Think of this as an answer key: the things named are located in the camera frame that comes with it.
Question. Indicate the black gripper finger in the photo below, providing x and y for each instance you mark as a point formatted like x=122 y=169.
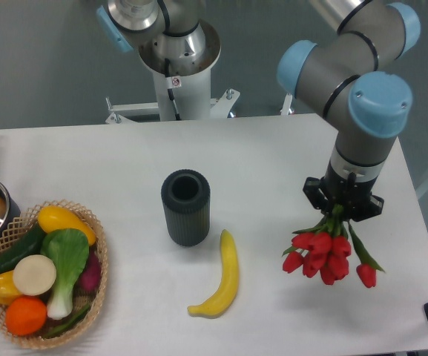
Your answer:
x=321 y=202
x=361 y=213

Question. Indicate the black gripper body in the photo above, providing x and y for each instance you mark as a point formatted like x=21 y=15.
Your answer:
x=347 y=191

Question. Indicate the red tulip bouquet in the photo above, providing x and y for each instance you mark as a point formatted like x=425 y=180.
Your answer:
x=325 y=248

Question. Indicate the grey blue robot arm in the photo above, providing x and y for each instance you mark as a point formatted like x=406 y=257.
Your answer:
x=346 y=85

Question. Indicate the second grey robot arm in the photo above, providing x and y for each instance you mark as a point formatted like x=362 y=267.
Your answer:
x=130 y=24

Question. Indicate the dark grey ribbed vase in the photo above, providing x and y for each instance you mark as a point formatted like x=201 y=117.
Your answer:
x=186 y=201

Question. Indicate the yellow banana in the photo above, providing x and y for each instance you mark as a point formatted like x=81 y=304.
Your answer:
x=219 y=302

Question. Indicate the purple sweet potato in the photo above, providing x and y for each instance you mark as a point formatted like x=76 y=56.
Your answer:
x=90 y=277

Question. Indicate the green bok choy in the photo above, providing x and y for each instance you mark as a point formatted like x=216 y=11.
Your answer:
x=68 y=249

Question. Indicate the yellow squash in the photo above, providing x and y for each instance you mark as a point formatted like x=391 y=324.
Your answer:
x=51 y=218

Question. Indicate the green chili pepper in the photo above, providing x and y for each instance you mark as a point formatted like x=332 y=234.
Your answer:
x=69 y=324

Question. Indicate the dark green cucumber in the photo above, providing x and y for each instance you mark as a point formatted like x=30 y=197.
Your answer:
x=29 y=244

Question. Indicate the white round radish slice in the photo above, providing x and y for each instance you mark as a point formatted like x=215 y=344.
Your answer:
x=34 y=275

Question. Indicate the woven wicker basket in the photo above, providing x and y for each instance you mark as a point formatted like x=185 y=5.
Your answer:
x=17 y=229

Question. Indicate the orange fruit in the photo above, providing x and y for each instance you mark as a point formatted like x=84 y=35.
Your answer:
x=25 y=315

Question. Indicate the yellow bell pepper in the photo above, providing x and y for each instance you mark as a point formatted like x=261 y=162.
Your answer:
x=8 y=290

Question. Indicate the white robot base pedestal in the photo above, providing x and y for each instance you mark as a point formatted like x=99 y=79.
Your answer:
x=181 y=70

